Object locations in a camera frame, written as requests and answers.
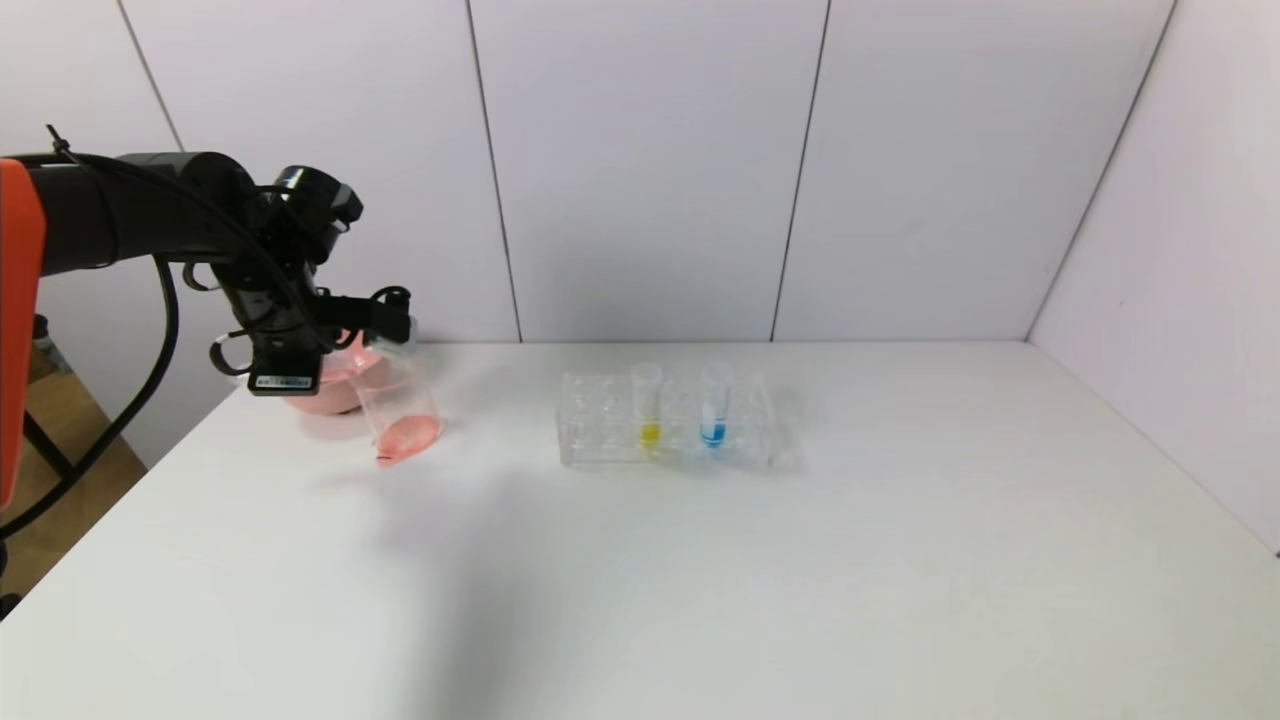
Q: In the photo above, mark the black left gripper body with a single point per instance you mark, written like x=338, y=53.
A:
x=284, y=378

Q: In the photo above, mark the test tube with red pigment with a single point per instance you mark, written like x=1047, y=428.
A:
x=385, y=352

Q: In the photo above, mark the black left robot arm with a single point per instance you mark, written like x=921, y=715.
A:
x=130, y=210

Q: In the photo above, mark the clear plastic beaker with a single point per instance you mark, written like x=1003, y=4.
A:
x=405, y=430

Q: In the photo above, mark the clear plastic test tube rack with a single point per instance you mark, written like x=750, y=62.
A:
x=600, y=440

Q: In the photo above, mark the test tube with yellow pigment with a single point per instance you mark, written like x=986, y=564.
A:
x=649, y=433

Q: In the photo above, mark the test tube with blue pigment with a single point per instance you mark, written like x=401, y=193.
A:
x=712, y=433

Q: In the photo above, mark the pink plastic bowl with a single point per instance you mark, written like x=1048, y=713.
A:
x=335, y=395

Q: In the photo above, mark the black stand leg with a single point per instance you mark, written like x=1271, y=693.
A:
x=50, y=445

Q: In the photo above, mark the small black base corner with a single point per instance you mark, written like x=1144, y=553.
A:
x=8, y=606

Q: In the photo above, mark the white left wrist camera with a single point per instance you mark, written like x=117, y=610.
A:
x=398, y=328

